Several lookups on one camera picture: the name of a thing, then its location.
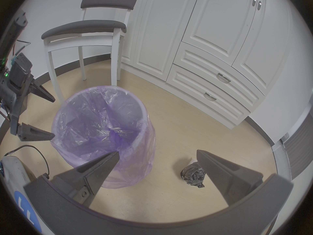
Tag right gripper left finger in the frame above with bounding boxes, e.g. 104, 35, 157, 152
51, 151, 120, 208

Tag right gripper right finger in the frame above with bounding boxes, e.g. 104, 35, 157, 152
196, 149, 264, 206

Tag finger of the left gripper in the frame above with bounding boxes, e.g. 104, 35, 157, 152
29, 78, 56, 103
17, 122, 56, 142

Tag black plastic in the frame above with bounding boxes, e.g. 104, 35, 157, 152
181, 162, 206, 188

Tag purple plastic bag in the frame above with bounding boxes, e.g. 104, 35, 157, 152
51, 86, 156, 189

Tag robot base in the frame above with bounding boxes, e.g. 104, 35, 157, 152
0, 156, 49, 232

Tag grey curtain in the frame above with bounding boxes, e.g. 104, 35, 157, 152
284, 118, 313, 180

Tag white chair grey cushions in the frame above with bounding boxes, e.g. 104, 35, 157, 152
41, 0, 139, 102

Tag white wardrobe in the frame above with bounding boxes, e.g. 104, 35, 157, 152
117, 0, 294, 130

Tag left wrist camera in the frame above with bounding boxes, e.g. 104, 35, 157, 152
9, 53, 33, 89

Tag black cable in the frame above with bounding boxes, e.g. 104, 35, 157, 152
4, 145, 50, 179

